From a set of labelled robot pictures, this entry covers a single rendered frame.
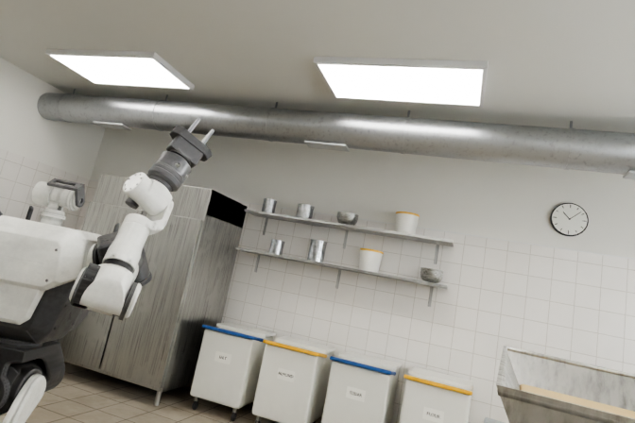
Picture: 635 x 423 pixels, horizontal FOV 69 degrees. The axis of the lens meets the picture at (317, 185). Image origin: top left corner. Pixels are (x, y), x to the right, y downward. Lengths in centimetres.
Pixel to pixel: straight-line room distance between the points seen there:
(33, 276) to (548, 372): 117
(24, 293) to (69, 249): 15
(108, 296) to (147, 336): 368
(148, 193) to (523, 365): 89
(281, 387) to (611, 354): 289
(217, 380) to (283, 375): 65
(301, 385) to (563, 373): 359
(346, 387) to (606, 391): 346
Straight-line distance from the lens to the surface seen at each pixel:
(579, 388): 93
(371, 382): 422
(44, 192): 146
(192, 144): 128
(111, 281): 109
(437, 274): 454
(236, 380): 462
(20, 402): 147
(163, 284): 470
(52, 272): 135
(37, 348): 148
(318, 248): 477
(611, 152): 406
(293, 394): 442
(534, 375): 92
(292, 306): 507
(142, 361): 481
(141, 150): 644
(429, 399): 418
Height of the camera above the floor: 137
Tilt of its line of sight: 12 degrees up
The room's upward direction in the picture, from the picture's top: 11 degrees clockwise
